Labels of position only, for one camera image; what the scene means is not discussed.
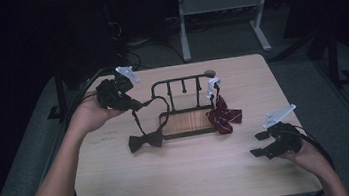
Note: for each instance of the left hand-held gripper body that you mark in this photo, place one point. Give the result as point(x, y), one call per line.
point(113, 93)

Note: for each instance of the grey power strip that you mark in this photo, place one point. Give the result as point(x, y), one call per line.
point(139, 43)

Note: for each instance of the black metal stand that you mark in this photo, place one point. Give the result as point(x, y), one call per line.
point(334, 58)
point(60, 98)

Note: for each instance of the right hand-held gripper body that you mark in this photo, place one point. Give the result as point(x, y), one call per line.
point(283, 140)

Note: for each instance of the black bow tie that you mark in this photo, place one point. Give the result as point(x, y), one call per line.
point(144, 141)

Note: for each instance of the person's left hand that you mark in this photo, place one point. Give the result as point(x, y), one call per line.
point(89, 117)

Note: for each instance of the black hook rack wooden tray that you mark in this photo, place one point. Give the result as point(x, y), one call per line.
point(187, 120)

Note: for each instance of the person's right hand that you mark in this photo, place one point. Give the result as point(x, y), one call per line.
point(307, 157)

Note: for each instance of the red striped bow tie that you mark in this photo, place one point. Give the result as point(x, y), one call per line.
point(223, 117)

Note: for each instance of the white metal desk frame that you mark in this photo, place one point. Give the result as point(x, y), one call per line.
point(221, 2)

